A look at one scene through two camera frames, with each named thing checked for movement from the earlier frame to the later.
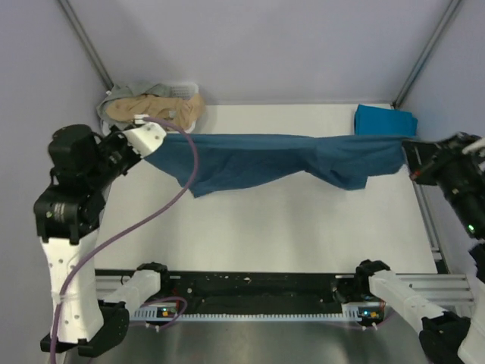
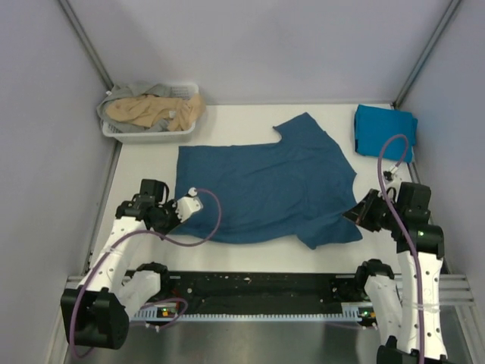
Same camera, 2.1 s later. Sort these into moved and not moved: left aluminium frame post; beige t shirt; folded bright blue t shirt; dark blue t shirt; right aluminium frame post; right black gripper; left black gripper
Moved: dark blue t shirt; left black gripper; right black gripper
Not moved: beige t shirt; right aluminium frame post; left aluminium frame post; folded bright blue t shirt
